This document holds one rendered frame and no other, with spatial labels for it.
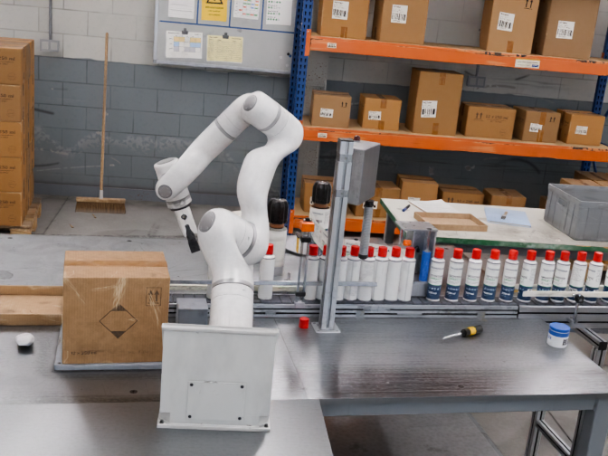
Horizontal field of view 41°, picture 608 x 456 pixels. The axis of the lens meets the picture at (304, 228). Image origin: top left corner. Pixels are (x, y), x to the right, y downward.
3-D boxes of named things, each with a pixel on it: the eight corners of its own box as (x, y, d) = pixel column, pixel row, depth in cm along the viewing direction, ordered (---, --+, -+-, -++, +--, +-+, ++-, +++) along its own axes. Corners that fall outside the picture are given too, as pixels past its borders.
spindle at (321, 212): (324, 242, 364) (330, 179, 356) (328, 249, 356) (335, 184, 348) (304, 242, 362) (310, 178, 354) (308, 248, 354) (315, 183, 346)
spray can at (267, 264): (270, 295, 299) (275, 242, 294) (272, 300, 294) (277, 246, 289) (256, 295, 298) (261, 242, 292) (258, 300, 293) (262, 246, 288)
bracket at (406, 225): (428, 223, 318) (428, 221, 317) (438, 232, 307) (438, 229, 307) (394, 222, 315) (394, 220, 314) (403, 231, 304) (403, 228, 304)
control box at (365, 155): (375, 196, 289) (381, 143, 283) (358, 205, 273) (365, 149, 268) (347, 191, 292) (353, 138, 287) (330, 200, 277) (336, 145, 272)
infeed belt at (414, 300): (507, 306, 323) (508, 297, 322) (517, 314, 315) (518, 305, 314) (71, 302, 286) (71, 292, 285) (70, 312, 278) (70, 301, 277)
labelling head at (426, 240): (419, 284, 325) (428, 222, 318) (431, 296, 313) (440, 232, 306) (385, 283, 322) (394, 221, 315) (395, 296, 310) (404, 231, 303)
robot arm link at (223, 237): (262, 293, 235) (264, 222, 247) (217, 270, 222) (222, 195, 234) (231, 305, 241) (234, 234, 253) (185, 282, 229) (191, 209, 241)
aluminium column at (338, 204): (330, 325, 291) (350, 137, 272) (333, 330, 287) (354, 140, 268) (318, 325, 290) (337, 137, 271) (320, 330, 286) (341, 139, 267)
